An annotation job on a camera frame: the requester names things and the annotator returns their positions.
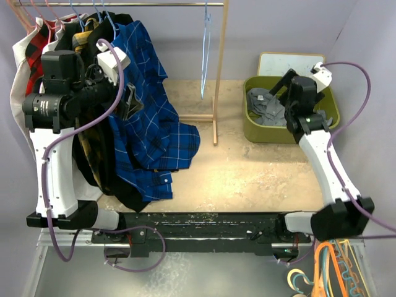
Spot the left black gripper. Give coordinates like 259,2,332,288
69,63,144,120

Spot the grey shirt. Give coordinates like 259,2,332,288
246,87,335,127

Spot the light blue hanger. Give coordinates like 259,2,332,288
200,1,211,100

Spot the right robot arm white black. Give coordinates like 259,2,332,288
270,65,374,242

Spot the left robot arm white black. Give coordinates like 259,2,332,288
22,47,131,243

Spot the blue plaid shirt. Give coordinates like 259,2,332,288
108,20,200,202

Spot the yellow plaid shirt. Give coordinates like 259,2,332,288
72,17,103,190

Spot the black shirt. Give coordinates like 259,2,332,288
54,12,149,213

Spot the pink hanger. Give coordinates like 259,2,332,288
11,0,67,38

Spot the red plaid shirt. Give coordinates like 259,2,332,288
25,17,72,96

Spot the beige shirt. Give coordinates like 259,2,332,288
10,27,40,160

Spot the yellow hanger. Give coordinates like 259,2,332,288
330,239,374,296

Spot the small whiteboard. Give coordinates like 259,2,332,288
257,52,325,77

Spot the olive green plastic bin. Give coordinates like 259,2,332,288
242,75,340,144

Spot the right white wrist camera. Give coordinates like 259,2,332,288
309,62,332,93

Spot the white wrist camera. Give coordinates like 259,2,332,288
309,62,332,93
97,43,131,85

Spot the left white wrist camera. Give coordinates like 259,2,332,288
97,43,131,85

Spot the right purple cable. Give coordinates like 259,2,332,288
321,61,396,241

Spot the wooden clothes rack frame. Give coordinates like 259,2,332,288
6,0,230,147

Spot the metal clothes rail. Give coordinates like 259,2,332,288
11,1,225,7

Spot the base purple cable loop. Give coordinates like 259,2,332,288
103,225,167,273

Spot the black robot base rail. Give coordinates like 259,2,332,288
92,212,312,259

